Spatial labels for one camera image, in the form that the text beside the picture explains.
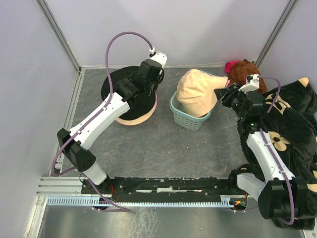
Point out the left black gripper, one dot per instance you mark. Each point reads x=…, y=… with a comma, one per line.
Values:
x=157, y=83

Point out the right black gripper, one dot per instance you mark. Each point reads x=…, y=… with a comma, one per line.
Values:
x=231, y=91

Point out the beige pink hats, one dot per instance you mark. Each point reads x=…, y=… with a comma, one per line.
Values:
x=195, y=91

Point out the cream bucket hat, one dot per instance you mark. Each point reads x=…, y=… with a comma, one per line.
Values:
x=138, y=120

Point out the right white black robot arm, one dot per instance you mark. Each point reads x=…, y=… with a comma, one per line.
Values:
x=281, y=195

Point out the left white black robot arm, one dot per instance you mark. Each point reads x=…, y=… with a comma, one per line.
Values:
x=77, y=141

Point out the red cloth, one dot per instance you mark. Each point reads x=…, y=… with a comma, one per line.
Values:
x=229, y=66

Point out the brown cloth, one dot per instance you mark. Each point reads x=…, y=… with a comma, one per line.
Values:
x=237, y=72

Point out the teal plastic basket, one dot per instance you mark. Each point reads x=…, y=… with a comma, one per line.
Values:
x=183, y=119

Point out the black floral blanket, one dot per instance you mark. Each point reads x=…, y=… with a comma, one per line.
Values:
x=292, y=128

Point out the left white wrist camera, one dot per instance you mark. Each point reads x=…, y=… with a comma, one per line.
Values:
x=158, y=56

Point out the right aluminium corner post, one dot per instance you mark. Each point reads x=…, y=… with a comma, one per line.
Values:
x=275, y=32

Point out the aluminium corner post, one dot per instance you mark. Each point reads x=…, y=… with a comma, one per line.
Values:
x=44, y=7
x=275, y=32

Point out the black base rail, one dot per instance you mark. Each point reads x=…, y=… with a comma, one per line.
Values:
x=168, y=189

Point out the light blue cable duct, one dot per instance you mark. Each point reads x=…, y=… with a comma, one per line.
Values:
x=222, y=201

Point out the left aluminium corner post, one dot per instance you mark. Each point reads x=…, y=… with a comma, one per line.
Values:
x=44, y=7

